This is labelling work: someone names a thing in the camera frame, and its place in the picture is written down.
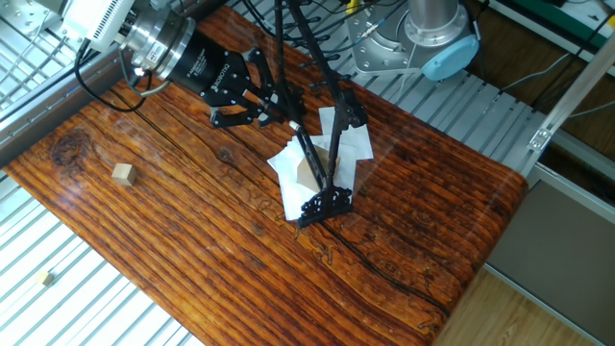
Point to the thin calligraphy brush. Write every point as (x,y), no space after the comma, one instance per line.
(294,125)

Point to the white aluminium frame post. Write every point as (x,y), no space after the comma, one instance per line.
(577,88)

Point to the tiny yellow cube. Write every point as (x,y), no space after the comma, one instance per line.
(48,279)

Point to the grey robot base column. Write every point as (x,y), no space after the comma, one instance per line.
(434,14)

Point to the green board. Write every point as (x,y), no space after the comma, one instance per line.
(591,14)

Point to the black metal pen rack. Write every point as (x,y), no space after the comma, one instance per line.
(319,159)

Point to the white paper sheet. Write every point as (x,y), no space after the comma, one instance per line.
(357,142)
(296,204)
(286,163)

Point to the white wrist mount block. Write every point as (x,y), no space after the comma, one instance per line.
(96,17)

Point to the large wooden block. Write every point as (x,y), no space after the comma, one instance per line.
(309,175)

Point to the small wooden cube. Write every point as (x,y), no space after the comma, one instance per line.
(122,174)

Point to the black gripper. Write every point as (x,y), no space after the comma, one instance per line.
(213,73)

